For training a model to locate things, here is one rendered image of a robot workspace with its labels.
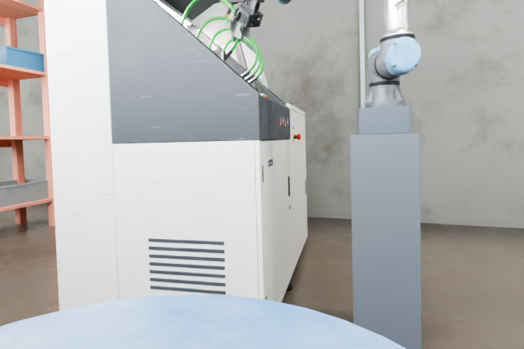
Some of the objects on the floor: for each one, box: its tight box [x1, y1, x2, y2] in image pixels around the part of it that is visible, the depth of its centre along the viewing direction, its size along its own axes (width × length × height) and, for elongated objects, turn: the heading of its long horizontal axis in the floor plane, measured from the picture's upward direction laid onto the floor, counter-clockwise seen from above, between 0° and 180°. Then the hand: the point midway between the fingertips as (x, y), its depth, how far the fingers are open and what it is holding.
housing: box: [42, 0, 119, 311], centre depth 208 cm, size 140×28×150 cm
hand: (236, 37), depth 145 cm, fingers closed
